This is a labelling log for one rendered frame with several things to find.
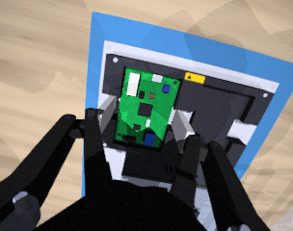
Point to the green circuit board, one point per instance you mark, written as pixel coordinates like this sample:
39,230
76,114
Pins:
146,103

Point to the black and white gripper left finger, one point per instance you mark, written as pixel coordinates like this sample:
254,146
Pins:
23,192

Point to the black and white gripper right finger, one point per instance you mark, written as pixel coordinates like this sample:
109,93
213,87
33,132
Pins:
231,206

